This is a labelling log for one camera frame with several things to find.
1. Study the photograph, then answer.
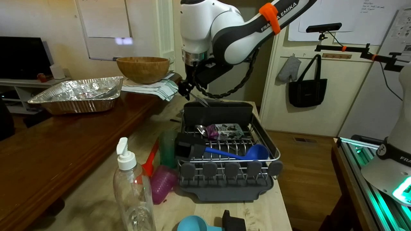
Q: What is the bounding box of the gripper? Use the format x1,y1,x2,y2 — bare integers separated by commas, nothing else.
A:
178,60,234,100

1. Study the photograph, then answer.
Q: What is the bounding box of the silver knife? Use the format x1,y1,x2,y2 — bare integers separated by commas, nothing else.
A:
190,93,210,107

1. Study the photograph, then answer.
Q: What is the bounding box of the dark grey utensil holder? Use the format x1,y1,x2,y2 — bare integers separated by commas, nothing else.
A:
183,101,254,128

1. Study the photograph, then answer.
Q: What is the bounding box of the orange plastic utensil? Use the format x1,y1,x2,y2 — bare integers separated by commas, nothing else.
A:
141,139,160,177

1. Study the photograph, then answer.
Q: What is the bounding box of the grey dish drying rack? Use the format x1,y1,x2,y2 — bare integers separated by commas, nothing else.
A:
175,101,284,202

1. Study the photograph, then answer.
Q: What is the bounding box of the striped kitchen towel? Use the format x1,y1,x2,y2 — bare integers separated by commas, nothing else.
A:
121,73,179,102

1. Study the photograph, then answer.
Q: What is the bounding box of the wooden bowl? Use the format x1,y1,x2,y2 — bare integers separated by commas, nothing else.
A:
116,56,171,85

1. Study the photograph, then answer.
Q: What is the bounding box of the purple snack packet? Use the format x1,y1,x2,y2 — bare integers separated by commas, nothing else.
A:
205,123,245,141

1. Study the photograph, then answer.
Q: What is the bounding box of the green plastic cup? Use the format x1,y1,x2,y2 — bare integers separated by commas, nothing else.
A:
159,129,178,169

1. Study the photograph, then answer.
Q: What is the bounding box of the blue plastic ladle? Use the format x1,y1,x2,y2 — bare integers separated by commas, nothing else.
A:
205,143,270,161

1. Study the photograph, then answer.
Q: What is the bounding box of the whiteboard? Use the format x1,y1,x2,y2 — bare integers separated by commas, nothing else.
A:
75,0,162,61

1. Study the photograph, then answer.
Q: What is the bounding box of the purple plastic cup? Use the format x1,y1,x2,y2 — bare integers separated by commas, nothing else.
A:
150,165,179,205

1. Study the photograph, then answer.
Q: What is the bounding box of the grey oven mitt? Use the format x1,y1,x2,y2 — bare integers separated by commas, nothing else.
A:
277,55,302,82

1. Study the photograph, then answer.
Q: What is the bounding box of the aluminium foil tray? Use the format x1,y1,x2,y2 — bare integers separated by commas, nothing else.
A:
28,76,124,115

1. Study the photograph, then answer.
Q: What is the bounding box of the clear pump bottle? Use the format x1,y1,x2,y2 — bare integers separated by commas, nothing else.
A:
113,137,157,231

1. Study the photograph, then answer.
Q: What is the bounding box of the black tote bag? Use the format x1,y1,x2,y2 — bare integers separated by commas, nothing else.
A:
288,54,328,108

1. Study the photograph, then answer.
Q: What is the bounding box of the white cup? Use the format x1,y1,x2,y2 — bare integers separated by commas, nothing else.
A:
49,64,66,80

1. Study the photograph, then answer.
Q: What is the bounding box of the floor vent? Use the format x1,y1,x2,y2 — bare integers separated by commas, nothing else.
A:
293,136,317,144

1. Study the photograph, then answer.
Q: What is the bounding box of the light blue measuring cup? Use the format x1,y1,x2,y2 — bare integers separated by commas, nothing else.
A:
177,215,225,231

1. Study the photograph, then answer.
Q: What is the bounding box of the brown wooden table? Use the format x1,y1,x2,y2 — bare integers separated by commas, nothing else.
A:
0,91,181,231

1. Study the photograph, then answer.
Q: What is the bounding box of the white low shelf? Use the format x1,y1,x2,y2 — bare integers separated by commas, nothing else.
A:
0,77,72,115

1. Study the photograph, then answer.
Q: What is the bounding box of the black television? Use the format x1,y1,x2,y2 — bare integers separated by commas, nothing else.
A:
0,36,54,80

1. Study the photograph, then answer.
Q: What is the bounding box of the white paper sheet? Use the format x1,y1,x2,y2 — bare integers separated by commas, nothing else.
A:
288,0,411,46

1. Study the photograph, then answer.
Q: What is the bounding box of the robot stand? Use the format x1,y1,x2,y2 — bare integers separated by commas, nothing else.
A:
332,136,411,231

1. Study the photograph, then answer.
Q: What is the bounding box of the printed poster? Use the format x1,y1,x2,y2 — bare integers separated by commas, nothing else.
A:
381,8,411,54

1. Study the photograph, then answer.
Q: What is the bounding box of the camera on mount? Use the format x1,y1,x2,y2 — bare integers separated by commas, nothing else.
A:
305,22,411,73

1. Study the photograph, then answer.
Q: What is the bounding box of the wooden hook rail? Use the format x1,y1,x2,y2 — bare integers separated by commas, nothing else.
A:
322,53,353,60

